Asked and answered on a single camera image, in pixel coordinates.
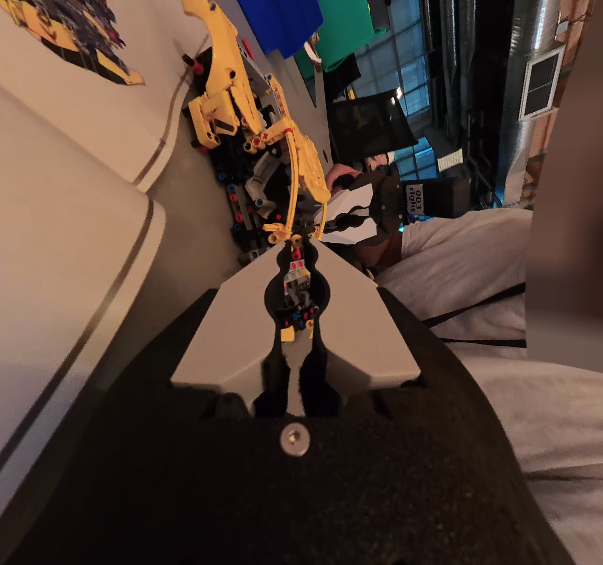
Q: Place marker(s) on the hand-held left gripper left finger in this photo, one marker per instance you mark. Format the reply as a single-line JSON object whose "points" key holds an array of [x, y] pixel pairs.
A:
{"points": [[226, 339]]}

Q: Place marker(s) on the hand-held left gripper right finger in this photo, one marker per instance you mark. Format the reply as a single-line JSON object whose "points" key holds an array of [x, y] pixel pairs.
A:
{"points": [[367, 339]]}

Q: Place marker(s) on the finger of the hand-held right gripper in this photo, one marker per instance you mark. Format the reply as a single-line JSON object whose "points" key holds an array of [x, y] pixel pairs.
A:
{"points": [[360, 233], [358, 197]]}

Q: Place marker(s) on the yellow toy brick car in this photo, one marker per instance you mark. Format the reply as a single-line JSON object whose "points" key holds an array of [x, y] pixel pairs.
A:
{"points": [[221, 47]]}

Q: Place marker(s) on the person's right forearm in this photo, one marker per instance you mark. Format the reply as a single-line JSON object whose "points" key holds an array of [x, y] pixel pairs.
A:
{"points": [[384, 252]]}

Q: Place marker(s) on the grey desk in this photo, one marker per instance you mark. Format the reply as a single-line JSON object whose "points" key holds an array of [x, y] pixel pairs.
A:
{"points": [[188, 245]]}

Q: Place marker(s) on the person's right hand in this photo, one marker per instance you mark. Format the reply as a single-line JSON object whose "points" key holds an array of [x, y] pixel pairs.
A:
{"points": [[337, 175]]}

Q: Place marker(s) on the white paper sign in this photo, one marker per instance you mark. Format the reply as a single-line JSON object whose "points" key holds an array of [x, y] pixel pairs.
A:
{"points": [[450, 160]]}

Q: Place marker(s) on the black monitor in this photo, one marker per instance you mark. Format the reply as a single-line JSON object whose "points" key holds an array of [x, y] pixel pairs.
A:
{"points": [[367, 127]]}

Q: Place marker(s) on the person's white shirt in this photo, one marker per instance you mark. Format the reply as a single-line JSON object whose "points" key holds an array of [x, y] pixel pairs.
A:
{"points": [[471, 268]]}

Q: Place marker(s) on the white vent grille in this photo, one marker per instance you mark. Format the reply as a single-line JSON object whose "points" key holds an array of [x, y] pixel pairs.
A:
{"points": [[541, 82]]}

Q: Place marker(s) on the green plastic bin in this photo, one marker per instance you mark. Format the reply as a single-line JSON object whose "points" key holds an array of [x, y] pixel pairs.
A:
{"points": [[344, 14]]}

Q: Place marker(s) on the blue plastic bin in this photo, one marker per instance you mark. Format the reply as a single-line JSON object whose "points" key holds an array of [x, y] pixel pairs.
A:
{"points": [[278, 0]]}

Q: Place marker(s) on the open instruction booklet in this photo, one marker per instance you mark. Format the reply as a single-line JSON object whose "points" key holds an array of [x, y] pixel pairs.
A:
{"points": [[94, 117]]}

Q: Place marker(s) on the silver ventilation duct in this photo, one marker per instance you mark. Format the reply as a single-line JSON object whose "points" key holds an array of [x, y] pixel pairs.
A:
{"points": [[537, 23]]}

